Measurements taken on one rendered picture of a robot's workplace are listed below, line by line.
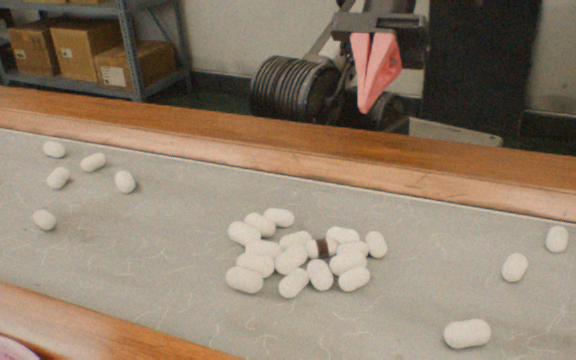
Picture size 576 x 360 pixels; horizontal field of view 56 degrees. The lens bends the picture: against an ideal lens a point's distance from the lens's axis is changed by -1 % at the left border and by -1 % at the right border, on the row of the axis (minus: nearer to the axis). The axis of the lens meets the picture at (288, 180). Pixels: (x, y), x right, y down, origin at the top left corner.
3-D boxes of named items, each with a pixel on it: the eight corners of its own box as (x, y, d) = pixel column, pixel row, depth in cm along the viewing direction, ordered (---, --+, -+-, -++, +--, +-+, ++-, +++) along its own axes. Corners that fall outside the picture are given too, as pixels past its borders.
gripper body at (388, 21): (422, 29, 56) (436, -29, 58) (328, 25, 60) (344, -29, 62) (428, 64, 61) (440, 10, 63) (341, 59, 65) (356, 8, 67)
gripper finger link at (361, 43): (403, 98, 53) (421, 18, 56) (333, 92, 56) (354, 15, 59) (411, 129, 59) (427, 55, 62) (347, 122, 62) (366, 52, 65)
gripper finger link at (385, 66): (378, 96, 54) (398, 17, 57) (311, 90, 57) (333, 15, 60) (389, 127, 60) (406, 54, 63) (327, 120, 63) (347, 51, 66)
